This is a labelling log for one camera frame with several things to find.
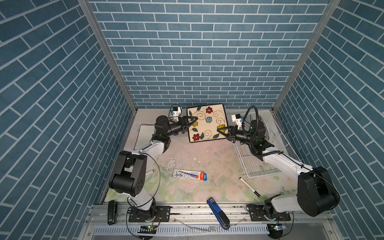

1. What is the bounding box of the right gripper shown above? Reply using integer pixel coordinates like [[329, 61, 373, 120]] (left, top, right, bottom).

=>
[[218, 125, 256, 146]]

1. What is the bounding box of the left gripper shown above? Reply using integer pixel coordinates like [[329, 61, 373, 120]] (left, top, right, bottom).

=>
[[164, 117, 197, 139]]

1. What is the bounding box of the black square plate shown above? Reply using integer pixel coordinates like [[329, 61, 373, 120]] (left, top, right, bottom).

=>
[[187, 104, 228, 143]]

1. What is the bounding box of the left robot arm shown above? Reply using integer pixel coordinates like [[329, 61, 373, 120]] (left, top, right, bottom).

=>
[[109, 116, 198, 222]]

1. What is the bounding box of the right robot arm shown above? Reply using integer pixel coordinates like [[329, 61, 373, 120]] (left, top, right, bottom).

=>
[[217, 106, 341, 221]]

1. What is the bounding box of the blue white pen box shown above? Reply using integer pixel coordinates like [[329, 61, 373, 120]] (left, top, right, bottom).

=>
[[172, 169, 207, 181]]

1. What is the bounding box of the black white marker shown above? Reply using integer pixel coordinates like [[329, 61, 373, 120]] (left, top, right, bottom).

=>
[[239, 177, 261, 197]]

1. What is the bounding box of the blue black stapler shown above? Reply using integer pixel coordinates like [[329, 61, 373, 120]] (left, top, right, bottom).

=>
[[207, 198, 230, 230]]

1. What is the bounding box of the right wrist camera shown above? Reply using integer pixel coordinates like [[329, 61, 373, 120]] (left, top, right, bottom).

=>
[[231, 114, 244, 130]]

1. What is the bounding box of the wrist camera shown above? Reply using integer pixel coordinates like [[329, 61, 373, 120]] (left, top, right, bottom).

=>
[[231, 114, 244, 130], [169, 104, 182, 122]]

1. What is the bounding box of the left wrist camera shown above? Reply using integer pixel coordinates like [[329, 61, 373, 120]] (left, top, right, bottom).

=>
[[169, 104, 182, 122]]

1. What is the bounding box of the white wire dish rack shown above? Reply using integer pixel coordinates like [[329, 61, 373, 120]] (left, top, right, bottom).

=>
[[233, 109, 301, 179]]

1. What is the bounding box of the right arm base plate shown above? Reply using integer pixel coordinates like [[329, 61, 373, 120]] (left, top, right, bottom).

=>
[[246, 204, 292, 222]]

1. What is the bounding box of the aluminium mounting rail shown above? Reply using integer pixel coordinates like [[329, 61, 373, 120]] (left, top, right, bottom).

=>
[[81, 203, 337, 239]]

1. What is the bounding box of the white slotted cable duct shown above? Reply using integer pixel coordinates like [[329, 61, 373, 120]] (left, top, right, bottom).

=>
[[93, 224, 269, 237]]

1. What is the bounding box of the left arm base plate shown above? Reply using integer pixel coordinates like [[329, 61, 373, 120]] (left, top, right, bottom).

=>
[[128, 206, 171, 223]]

